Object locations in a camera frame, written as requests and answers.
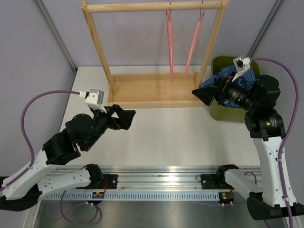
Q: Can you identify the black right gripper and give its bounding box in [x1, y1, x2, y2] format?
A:
[193, 72, 259, 113]

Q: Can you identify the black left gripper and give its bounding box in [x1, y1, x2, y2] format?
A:
[84, 104, 136, 151]

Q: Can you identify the pink hanger of black shirt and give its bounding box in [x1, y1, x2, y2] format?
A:
[184, 0, 205, 79]

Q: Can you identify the pink hanger of blue shirt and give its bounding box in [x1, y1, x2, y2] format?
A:
[165, 1, 174, 82]

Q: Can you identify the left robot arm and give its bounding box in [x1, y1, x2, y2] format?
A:
[0, 104, 136, 212]

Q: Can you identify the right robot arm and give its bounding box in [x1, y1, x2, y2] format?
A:
[192, 75, 304, 220]

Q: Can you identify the green plastic basket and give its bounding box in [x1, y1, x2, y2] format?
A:
[209, 56, 263, 123]

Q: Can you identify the wooden clothes rack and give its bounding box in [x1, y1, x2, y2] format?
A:
[80, 0, 228, 108]

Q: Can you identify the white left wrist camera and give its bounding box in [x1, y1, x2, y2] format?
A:
[79, 89, 107, 113]

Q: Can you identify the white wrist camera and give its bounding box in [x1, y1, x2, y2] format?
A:
[79, 89, 107, 113]
[232, 57, 251, 82]

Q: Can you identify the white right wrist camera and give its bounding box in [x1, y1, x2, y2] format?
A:
[232, 57, 251, 82]

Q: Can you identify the aluminium mounting rail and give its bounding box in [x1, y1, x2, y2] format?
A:
[42, 165, 264, 191]

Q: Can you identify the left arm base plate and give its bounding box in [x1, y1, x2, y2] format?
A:
[77, 174, 118, 190]

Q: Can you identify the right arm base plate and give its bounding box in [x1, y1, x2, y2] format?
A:
[200, 174, 233, 190]

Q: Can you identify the slotted grey cable duct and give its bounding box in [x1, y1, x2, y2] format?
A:
[45, 191, 219, 201]

